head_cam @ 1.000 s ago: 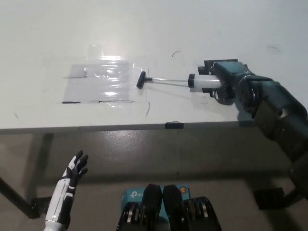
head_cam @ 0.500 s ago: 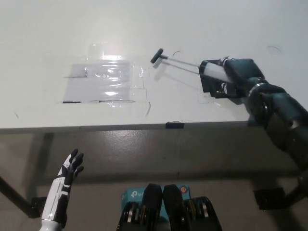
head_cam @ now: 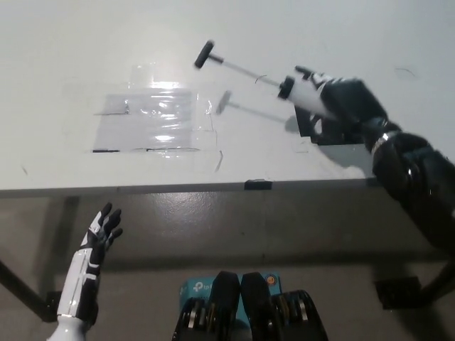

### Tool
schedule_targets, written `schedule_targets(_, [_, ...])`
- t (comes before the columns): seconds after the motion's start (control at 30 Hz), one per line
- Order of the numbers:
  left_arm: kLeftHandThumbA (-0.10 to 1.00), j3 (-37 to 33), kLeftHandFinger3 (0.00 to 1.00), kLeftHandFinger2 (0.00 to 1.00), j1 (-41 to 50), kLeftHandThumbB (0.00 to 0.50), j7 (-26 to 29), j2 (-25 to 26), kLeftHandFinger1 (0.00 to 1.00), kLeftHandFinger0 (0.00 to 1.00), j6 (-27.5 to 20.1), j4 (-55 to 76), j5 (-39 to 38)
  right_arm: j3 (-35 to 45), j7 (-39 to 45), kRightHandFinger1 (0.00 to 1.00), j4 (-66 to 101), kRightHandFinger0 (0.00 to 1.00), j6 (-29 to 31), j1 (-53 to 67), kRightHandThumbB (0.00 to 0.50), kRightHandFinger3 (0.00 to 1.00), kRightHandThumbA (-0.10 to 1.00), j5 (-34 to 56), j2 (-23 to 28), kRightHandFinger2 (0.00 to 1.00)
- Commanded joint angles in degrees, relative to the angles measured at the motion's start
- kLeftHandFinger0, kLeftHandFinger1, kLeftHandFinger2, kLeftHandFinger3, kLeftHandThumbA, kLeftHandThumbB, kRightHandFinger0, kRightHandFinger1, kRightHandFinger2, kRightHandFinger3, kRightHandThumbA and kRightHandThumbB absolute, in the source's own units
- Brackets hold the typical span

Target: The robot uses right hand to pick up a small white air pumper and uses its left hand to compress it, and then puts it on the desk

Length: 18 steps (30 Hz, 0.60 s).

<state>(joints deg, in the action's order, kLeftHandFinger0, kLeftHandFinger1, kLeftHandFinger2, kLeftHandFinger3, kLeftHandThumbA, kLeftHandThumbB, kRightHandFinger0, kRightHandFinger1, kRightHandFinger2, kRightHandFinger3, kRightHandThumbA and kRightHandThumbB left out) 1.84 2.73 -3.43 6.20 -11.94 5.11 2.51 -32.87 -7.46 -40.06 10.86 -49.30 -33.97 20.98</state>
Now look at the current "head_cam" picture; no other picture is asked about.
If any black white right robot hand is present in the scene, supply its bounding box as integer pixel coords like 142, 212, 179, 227
295, 65, 388, 140

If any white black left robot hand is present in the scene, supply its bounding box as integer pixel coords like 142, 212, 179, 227
56, 202, 124, 319

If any small white air pump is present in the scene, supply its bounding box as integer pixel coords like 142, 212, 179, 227
193, 39, 342, 120

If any black table leg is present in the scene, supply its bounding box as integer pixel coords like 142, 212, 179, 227
0, 258, 50, 323
418, 259, 455, 307

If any teal cardboard box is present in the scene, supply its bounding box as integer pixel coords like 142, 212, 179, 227
178, 272, 282, 323

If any clear plastic sheet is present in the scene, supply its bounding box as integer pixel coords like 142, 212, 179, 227
92, 90, 214, 154

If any black pump holder frame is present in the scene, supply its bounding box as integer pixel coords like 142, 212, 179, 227
293, 105, 368, 146

